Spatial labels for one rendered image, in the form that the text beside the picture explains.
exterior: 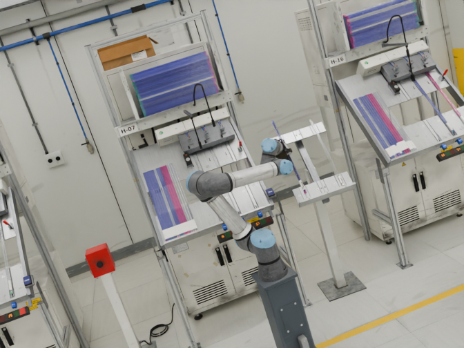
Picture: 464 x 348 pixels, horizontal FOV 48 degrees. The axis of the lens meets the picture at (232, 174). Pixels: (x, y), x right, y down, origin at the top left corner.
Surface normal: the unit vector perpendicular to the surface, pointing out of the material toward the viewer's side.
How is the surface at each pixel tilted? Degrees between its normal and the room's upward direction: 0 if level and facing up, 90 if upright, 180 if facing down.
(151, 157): 43
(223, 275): 90
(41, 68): 90
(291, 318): 90
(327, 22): 90
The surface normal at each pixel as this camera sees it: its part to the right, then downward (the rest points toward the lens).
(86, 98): 0.22, 0.21
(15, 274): -0.04, -0.47
